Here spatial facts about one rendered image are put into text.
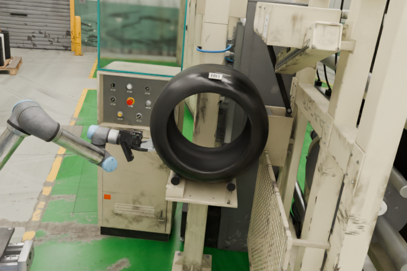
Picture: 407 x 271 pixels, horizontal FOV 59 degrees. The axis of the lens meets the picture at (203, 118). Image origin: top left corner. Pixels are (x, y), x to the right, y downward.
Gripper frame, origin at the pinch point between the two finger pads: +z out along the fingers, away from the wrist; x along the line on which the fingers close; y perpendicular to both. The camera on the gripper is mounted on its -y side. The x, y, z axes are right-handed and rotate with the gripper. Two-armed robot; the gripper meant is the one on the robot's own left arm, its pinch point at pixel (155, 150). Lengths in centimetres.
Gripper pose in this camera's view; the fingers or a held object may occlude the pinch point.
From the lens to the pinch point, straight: 186.3
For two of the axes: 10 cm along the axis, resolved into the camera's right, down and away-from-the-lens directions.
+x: 0.6, -3.2, 9.5
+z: 9.8, 2.2, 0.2
